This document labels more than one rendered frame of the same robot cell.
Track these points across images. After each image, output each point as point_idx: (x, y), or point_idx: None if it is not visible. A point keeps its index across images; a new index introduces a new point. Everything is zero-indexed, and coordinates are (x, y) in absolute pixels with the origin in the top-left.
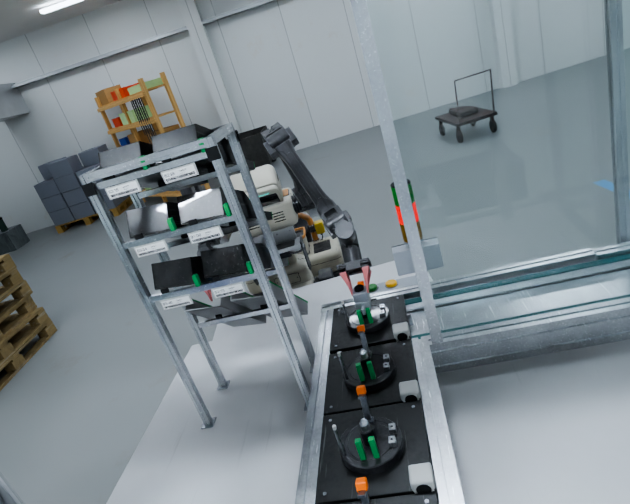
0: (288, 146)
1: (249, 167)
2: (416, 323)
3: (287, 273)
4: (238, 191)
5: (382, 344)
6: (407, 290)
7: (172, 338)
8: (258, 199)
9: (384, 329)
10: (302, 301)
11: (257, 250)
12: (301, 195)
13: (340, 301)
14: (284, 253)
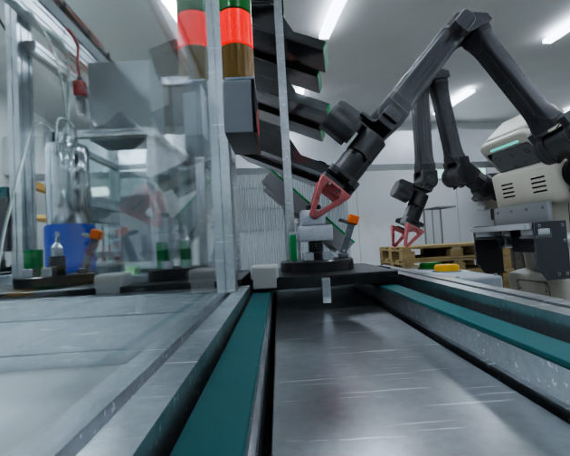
0: (437, 34)
1: (309, 45)
2: (337, 309)
3: (534, 278)
4: (268, 63)
5: (244, 275)
6: (422, 276)
7: (237, 203)
8: (282, 74)
9: (284, 273)
10: (338, 232)
11: (265, 129)
12: (539, 140)
13: (392, 266)
14: (533, 243)
